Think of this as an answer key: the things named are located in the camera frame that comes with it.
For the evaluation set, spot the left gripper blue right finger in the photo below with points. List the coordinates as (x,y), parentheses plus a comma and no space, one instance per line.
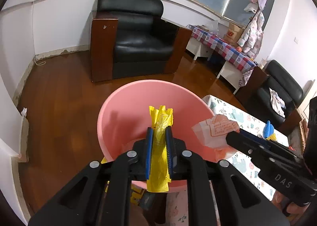
(169,140)

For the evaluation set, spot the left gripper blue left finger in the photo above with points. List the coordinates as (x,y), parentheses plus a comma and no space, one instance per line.
(149,145)

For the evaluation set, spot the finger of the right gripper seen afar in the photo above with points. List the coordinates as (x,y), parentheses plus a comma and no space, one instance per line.
(258,148)

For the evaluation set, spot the yellow plastic wrapper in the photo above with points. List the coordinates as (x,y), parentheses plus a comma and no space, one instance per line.
(159,177)

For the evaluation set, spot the orange white snack wrapper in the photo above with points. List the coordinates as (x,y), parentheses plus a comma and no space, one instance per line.
(212,132)

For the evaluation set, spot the pink plastic trash bin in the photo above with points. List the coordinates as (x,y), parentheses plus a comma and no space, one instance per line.
(122,128)

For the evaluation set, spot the person's right hand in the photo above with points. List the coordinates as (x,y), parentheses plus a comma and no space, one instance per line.
(279,201)

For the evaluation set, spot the white cloth on armchair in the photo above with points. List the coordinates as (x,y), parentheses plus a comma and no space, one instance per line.
(277,103)

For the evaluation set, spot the black leather armchair right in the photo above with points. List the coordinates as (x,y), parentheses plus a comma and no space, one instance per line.
(255,96)

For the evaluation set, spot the black leather armchair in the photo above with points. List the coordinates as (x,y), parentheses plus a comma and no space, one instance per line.
(129,38)
(255,96)

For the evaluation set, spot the yellow cardboard box on floor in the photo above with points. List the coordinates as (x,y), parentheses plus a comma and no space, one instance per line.
(136,192)

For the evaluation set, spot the plastic drink cup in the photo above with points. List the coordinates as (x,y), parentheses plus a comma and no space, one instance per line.
(262,63)

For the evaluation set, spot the checkered cloth side table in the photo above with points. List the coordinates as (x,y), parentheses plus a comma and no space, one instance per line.
(204,44)

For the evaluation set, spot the orange fruit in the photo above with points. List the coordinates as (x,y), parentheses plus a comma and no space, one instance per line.
(239,49)

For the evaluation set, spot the black leather armchair left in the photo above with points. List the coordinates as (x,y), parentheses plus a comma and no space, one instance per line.
(129,38)

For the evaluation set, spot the hanging floral padded jacket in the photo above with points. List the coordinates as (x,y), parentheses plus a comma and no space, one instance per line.
(251,39)

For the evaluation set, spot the clear plastic bag on table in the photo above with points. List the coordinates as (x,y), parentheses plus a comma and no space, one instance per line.
(213,27)

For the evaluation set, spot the brown paper bag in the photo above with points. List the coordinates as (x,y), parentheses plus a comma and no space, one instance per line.
(233,34)

